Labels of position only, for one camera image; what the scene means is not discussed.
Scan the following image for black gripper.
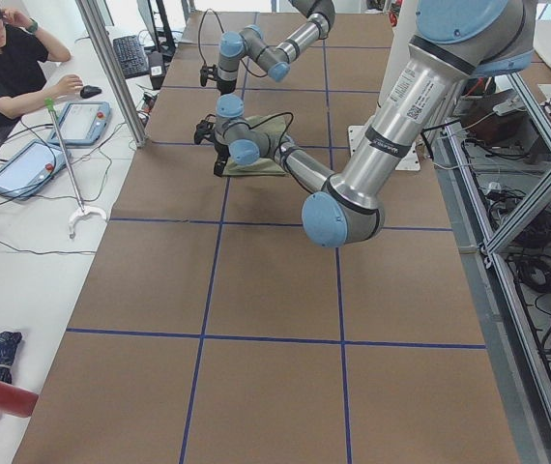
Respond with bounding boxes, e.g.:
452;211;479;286
213;140;230;176
217;72;238;96

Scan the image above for green long-sleeve shirt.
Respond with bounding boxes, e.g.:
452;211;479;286
223;114;287;177

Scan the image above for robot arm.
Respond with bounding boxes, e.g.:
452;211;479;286
200;0;335;95
201;1;537;247

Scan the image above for black power adapter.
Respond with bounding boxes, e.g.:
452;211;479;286
147;51;166;90

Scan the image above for black keyboard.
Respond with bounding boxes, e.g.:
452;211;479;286
112;35;149;78

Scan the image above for black computer mouse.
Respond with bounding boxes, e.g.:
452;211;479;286
79;85;102;99

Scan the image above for far teach pendant tablet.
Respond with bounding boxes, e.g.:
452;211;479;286
54;101;111;148

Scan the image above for teach pendant tablet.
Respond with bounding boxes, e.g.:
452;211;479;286
0;140;66;199
54;101;111;148

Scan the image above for white reacher grabber stick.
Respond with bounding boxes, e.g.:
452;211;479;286
44;98;107;240

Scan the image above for near teach pendant tablet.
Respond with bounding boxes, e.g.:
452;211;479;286
0;140;66;199

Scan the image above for person in black shirt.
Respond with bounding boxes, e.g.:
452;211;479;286
0;8;84;145

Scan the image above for folded dark blue umbrella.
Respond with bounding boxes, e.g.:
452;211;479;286
0;331;22;384

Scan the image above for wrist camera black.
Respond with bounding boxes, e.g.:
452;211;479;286
193;114;217;145
199;65;218;87

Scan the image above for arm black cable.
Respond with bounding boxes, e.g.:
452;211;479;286
250;111;296;156
196;8;270;79

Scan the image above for aluminium frame post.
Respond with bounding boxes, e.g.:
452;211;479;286
75;0;147;148

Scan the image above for white pedestal column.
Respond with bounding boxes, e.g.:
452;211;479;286
347;1;420;171

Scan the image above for aluminium frame rack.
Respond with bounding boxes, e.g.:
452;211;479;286
421;53;551;463

